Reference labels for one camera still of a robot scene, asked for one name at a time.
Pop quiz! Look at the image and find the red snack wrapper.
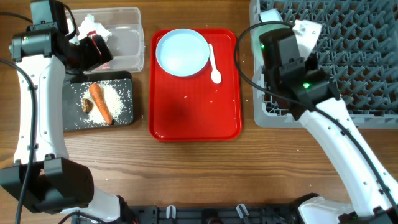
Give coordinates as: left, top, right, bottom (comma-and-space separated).
87, 31, 113, 69

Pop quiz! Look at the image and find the white napkin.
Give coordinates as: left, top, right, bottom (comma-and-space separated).
69, 14, 112, 45

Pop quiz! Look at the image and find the orange carrot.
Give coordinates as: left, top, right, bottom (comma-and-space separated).
89, 83, 113, 125

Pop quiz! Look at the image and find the brown food scrap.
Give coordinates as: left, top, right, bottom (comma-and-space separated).
81, 98, 93, 113

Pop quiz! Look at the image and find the white rice pile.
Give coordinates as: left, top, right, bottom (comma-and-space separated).
70, 78, 134, 129

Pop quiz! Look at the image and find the mint green bowl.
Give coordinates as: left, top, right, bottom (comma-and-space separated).
251, 9, 285, 59

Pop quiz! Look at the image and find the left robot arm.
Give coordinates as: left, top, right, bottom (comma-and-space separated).
1, 1, 139, 223

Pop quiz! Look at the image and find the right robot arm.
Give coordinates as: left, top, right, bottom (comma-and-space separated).
257, 24, 397, 223

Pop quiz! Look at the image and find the black waste tray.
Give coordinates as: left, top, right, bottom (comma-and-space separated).
62, 71, 134, 131

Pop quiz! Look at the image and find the grey dishwasher rack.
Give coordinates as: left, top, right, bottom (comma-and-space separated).
249, 0, 397, 129

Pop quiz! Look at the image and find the clear plastic bin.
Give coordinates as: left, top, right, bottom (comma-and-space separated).
66, 7, 145, 73

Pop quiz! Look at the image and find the white plastic spoon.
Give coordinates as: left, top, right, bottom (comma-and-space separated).
208, 44, 222, 84

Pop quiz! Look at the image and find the light blue plate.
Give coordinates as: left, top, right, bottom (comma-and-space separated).
155, 29, 210, 77

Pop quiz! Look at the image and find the red serving tray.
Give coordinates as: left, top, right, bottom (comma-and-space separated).
149, 28, 243, 141

